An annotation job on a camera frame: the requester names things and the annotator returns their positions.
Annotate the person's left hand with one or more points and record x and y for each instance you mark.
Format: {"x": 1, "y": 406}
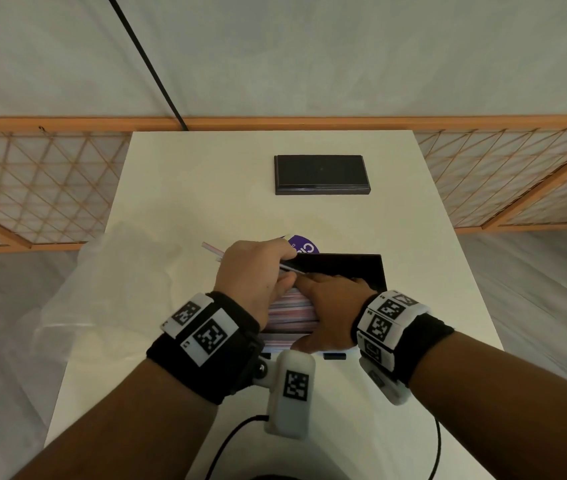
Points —
{"x": 248, "y": 274}

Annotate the person's right hand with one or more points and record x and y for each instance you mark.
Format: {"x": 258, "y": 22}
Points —
{"x": 338, "y": 309}

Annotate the person's right thumb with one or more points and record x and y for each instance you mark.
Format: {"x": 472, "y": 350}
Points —
{"x": 308, "y": 343}

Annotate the person's left thumb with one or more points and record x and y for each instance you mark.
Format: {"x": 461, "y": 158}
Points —
{"x": 281, "y": 283}

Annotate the bundle of striped straws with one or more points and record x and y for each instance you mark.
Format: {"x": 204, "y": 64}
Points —
{"x": 291, "y": 314}

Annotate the single striped paper straw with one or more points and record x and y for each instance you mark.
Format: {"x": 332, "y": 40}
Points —
{"x": 212, "y": 249}

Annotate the person's right forearm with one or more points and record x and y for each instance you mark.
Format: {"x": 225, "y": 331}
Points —
{"x": 503, "y": 409}

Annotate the person's left forearm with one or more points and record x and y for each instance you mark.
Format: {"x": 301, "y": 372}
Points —
{"x": 128, "y": 424}

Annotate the purple round label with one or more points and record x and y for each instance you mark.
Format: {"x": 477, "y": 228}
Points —
{"x": 306, "y": 244}

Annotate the open black box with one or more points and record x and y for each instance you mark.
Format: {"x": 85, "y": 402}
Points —
{"x": 358, "y": 269}

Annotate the black right wristband with markers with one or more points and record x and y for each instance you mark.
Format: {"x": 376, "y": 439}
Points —
{"x": 393, "y": 329}

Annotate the black wristband with markers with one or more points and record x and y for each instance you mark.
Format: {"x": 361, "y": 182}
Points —
{"x": 208, "y": 344}
{"x": 393, "y": 329}

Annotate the black left wristband with markers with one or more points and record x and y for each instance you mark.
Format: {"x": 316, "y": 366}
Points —
{"x": 208, "y": 344}

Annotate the black box lid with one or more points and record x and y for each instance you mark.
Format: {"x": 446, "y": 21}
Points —
{"x": 321, "y": 173}

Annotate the clear plastic bag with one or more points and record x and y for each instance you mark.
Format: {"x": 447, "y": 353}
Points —
{"x": 113, "y": 289}

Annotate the wooden lattice screen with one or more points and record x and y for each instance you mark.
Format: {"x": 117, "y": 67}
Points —
{"x": 38, "y": 189}

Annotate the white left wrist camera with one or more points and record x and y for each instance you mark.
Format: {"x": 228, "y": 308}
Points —
{"x": 291, "y": 394}

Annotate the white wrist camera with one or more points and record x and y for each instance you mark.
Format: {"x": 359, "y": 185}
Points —
{"x": 381, "y": 382}
{"x": 291, "y": 394}

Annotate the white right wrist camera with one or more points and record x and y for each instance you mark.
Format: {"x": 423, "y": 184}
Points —
{"x": 381, "y": 382}

